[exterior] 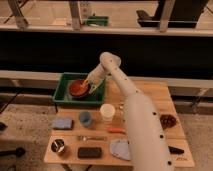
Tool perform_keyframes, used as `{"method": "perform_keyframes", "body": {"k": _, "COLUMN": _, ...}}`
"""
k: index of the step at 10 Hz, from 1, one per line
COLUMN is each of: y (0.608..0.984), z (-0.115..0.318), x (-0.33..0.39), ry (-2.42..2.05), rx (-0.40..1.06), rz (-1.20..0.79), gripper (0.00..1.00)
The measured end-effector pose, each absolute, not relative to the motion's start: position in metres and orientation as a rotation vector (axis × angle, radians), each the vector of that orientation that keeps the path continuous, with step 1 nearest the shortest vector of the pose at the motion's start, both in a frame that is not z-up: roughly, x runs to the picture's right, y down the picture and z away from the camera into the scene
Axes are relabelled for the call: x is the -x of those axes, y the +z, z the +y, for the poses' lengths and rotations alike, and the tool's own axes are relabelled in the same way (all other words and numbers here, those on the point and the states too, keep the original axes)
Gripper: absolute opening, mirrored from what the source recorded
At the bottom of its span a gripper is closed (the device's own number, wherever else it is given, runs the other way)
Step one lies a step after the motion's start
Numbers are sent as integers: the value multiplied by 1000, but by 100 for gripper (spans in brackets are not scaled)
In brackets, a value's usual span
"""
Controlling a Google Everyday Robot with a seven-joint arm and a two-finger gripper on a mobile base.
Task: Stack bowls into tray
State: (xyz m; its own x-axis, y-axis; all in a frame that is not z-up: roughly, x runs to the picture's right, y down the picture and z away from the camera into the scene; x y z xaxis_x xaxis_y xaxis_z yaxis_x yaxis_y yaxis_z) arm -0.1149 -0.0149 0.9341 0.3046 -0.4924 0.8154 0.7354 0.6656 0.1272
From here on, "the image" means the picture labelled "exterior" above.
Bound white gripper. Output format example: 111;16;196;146
82;64;106;94

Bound red-brown bowl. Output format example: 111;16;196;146
68;79;90;98

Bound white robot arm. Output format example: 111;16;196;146
86;52;174;171

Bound green plastic tray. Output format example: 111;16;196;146
53;73;105;107

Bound white plastic cup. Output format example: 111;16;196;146
100;104;116;122

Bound blue plastic cup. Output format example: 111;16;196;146
79;111;92;127

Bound orange carrot toy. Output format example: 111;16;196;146
107;128;125;134

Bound wooden table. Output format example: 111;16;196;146
44;80;195;168

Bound silver spoon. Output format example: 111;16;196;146
77;136;106;141

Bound green box on shelf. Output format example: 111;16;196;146
86;16;109;26

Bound black rectangular sponge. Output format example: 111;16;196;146
78;147;102;158

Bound light blue cloth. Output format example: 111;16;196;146
109;139;131;161

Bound metal cup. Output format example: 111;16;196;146
51;139;65;155

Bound brown pine cone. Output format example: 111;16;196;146
160;114;177;129

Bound black marker tool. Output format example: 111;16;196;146
168;146;185;154

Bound black object on shelf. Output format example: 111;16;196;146
136;0;209;28

